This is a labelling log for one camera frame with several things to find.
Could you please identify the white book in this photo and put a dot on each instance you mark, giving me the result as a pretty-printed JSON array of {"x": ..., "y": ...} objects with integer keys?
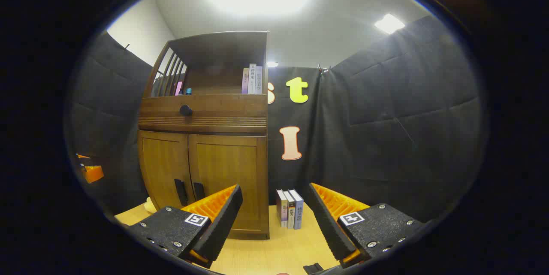
[{"x": 252, "y": 78}]

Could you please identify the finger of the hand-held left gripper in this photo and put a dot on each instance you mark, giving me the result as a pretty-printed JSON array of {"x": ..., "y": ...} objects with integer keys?
[
  {"x": 93, "y": 173},
  {"x": 82, "y": 156}
]

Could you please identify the wooden cabinet drawer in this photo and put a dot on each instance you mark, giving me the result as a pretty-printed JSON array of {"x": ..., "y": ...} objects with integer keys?
[{"x": 227, "y": 105}]

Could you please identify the dark brown book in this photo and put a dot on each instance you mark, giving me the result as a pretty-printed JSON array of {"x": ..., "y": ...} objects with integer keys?
[{"x": 291, "y": 211}]

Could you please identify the wooden shoe cabinet door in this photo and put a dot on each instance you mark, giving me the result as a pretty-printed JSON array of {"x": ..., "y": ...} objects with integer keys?
[
  {"x": 165, "y": 167},
  {"x": 227, "y": 163}
]

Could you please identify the light grey book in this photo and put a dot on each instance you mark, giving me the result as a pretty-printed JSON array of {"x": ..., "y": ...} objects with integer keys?
[{"x": 259, "y": 80}]

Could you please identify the cream plush toy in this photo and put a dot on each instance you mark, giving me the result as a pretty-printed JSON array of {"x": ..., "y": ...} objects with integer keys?
[{"x": 150, "y": 205}]

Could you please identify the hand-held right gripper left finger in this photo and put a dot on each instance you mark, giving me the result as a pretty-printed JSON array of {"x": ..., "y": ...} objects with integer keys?
[{"x": 225, "y": 223}]

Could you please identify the black backdrop cloth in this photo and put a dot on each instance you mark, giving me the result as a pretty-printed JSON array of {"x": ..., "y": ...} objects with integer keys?
[{"x": 386, "y": 116}]

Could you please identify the pale purple book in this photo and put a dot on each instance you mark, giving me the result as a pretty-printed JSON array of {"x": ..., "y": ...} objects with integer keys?
[{"x": 245, "y": 81}]

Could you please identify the wooden double-door shoe cabinet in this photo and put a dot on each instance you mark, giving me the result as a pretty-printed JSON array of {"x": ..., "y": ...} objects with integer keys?
[{"x": 223, "y": 47}]

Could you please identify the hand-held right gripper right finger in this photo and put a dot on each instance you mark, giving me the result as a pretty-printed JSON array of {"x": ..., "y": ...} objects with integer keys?
[{"x": 326, "y": 223}]

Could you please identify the black round drawer knob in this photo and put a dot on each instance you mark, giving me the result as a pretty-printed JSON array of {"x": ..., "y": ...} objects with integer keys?
[{"x": 185, "y": 110}]

